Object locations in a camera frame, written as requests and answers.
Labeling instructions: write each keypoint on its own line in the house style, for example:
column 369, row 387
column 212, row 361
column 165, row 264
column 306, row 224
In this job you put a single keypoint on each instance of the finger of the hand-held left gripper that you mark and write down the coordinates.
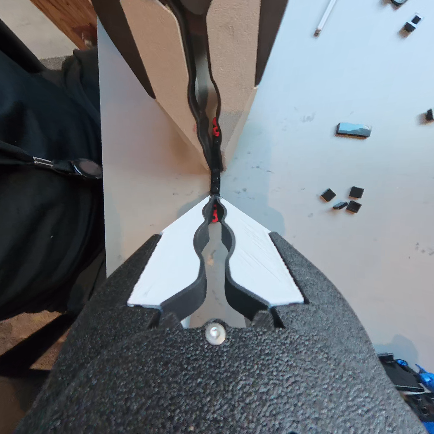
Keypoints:
column 234, row 51
column 159, row 51

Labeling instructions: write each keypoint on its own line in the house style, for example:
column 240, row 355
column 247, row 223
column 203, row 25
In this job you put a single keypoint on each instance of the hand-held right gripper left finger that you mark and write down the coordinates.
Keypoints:
column 169, row 271

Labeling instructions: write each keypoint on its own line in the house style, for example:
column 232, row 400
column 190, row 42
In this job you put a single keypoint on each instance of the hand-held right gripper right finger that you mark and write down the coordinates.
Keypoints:
column 261, row 271

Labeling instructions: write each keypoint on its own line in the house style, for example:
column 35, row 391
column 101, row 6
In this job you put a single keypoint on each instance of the black beam with red pins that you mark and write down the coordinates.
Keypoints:
column 215, row 184

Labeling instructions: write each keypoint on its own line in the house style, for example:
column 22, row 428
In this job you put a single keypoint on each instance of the long black tile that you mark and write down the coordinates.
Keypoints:
column 352, row 130

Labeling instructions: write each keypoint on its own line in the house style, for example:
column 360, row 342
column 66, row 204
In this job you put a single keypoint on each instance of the grey desk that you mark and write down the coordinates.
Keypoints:
column 339, row 271

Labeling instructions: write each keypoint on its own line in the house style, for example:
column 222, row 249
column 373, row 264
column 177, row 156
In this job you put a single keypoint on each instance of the brown wooden panel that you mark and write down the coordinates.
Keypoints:
column 67, row 20

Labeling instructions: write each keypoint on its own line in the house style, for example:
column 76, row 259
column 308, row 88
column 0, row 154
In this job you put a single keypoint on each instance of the long light grey perforated strip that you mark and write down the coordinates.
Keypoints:
column 324, row 18

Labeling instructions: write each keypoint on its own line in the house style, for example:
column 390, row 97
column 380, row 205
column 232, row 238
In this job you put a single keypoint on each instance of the small black square tile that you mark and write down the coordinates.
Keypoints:
column 340, row 205
column 328, row 195
column 353, row 206
column 356, row 192

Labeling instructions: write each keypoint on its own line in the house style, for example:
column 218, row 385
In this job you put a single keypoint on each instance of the black badge reel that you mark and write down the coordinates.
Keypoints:
column 87, row 168

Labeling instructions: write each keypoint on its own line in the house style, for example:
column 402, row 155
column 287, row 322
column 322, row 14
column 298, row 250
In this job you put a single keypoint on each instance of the grey and black connector piece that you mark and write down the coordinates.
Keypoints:
column 396, row 1

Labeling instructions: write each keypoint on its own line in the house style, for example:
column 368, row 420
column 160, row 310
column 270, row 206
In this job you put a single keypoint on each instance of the small black cube brick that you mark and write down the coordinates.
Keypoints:
column 411, row 25

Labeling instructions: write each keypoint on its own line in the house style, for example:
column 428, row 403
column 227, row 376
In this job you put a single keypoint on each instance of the black and blue brick model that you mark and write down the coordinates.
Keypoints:
column 407, row 383

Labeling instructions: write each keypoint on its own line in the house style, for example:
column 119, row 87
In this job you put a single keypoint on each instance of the black hinge brick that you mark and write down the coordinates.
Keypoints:
column 429, row 116

